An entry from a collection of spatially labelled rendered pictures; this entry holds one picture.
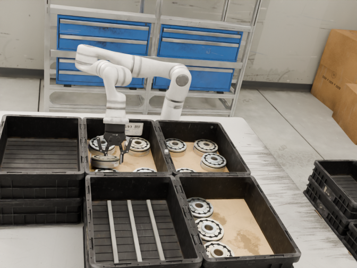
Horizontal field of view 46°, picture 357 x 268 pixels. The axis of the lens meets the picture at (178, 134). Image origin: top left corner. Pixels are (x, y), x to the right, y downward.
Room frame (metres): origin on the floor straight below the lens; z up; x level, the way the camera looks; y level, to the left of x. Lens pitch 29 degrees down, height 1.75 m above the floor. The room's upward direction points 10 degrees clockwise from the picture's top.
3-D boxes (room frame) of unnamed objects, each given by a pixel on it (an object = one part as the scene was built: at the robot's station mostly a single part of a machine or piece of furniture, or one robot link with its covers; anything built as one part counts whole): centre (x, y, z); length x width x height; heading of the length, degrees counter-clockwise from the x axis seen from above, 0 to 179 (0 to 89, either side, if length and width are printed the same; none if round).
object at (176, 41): (3.45, -0.05, 0.60); 0.72 x 0.03 x 0.56; 109
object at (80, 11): (3.34, 0.34, 0.91); 1.70 x 0.10 x 0.05; 109
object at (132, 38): (3.18, 0.71, 0.60); 0.72 x 0.03 x 0.56; 109
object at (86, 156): (1.35, 0.20, 0.92); 0.40 x 0.30 x 0.02; 18
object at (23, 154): (1.26, 0.48, 0.87); 0.40 x 0.30 x 0.11; 18
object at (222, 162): (1.46, -0.16, 0.86); 0.10 x 0.10 x 0.01
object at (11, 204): (1.26, 0.48, 0.76); 0.40 x 0.30 x 0.12; 18
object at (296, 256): (1.06, -0.21, 0.92); 0.40 x 0.30 x 0.02; 18
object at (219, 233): (1.04, -0.15, 0.86); 0.10 x 0.10 x 0.01
